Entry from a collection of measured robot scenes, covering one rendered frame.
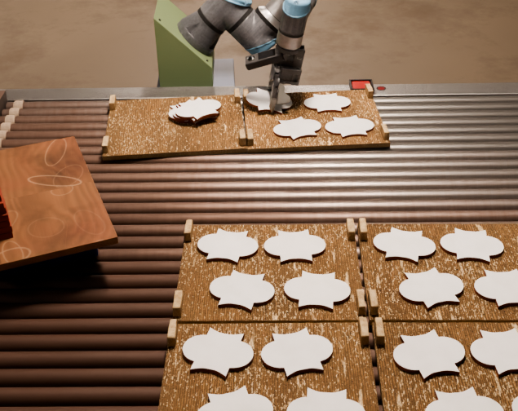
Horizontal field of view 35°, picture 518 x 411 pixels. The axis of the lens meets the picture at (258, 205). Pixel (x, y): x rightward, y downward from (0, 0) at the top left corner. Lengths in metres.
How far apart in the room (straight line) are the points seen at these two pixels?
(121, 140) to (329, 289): 0.89
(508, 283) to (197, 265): 0.70
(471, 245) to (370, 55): 3.41
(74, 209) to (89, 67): 3.37
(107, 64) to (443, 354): 3.93
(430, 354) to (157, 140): 1.10
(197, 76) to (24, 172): 0.91
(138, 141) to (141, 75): 2.70
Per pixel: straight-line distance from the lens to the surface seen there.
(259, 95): 2.55
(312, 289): 1.79
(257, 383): 1.60
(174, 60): 2.80
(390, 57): 5.26
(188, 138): 2.39
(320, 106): 2.53
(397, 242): 1.94
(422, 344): 1.68
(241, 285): 1.80
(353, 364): 1.64
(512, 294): 1.84
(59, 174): 2.08
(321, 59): 5.21
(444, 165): 2.32
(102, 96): 2.73
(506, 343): 1.72
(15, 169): 2.13
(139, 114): 2.54
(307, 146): 2.33
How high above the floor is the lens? 2.09
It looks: 34 degrees down
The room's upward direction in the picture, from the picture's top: 1 degrees counter-clockwise
